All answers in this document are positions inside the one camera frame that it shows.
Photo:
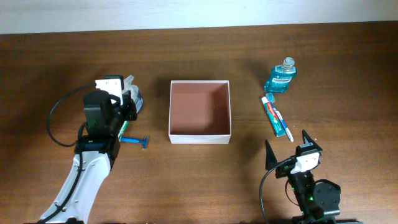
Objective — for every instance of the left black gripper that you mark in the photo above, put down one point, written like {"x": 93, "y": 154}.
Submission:
{"x": 129, "y": 104}

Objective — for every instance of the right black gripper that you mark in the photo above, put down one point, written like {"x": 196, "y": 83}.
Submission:
{"x": 271, "y": 160}

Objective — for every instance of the clear spray bottle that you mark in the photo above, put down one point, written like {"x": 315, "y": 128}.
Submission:
{"x": 135, "y": 93}

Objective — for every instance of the blue disposable razor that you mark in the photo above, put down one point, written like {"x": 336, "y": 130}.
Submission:
{"x": 143, "y": 142}

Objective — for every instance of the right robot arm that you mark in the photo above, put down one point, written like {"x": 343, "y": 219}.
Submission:
{"x": 318, "y": 200}

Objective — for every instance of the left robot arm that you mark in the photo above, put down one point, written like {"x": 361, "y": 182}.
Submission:
{"x": 96, "y": 150}

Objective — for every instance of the green soap box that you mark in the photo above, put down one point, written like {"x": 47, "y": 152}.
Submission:
{"x": 122, "y": 130}

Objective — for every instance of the green toothpaste tube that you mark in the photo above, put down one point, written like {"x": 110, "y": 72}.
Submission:
{"x": 276, "y": 124}

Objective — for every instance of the blue white toothbrush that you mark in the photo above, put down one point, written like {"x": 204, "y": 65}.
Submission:
{"x": 271, "y": 99}

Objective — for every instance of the blue mouthwash bottle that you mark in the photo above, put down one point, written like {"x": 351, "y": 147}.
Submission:
{"x": 281, "y": 76}

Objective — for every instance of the white open cardboard box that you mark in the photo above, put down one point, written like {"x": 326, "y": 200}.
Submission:
{"x": 199, "y": 112}

